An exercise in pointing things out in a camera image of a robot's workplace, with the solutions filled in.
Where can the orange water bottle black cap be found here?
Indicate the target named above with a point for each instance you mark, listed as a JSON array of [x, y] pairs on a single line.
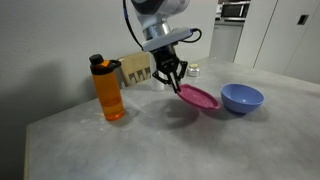
[[108, 96]]

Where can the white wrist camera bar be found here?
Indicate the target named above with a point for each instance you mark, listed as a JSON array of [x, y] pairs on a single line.
[[166, 39]]

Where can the wooden block holder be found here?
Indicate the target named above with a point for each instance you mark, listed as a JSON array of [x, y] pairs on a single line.
[[133, 65]]

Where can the pink plastic plate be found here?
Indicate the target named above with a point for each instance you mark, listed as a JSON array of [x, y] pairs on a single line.
[[200, 98]]

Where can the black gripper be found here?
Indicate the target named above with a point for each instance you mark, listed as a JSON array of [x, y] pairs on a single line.
[[166, 58]]

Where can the low grey cabinet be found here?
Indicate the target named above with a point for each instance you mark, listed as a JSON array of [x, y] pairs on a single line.
[[225, 41]]

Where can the blue plastic bowl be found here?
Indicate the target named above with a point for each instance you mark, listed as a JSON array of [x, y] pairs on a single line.
[[241, 98]]

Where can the small silver candle jar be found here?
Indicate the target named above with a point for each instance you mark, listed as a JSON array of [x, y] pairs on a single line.
[[193, 70]]

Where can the tall white cabinet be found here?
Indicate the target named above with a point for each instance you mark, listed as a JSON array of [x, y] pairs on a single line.
[[283, 43]]

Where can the microwave oven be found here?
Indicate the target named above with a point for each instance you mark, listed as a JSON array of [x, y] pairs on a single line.
[[235, 10]]

